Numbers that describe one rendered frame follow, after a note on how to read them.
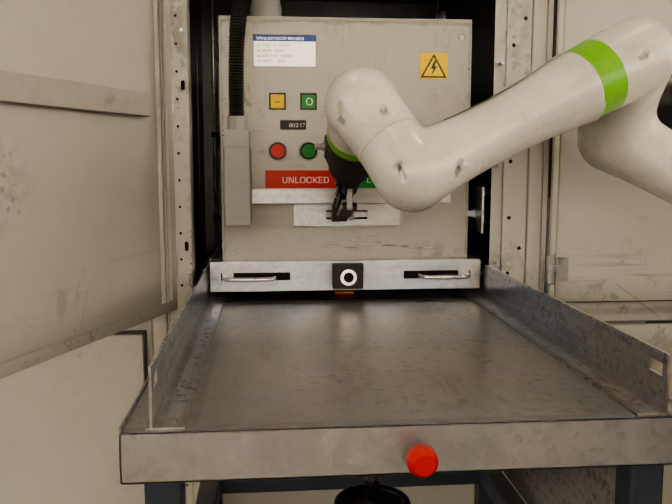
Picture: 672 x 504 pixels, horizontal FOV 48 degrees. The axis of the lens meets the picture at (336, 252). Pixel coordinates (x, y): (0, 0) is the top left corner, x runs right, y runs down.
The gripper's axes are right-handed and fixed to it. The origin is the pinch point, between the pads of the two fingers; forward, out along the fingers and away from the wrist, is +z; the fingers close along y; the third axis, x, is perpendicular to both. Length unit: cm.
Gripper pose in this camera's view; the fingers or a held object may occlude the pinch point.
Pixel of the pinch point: (340, 210)
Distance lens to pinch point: 142.1
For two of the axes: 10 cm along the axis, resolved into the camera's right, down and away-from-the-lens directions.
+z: -0.8, 3.9, 9.2
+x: 10.0, -0.1, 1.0
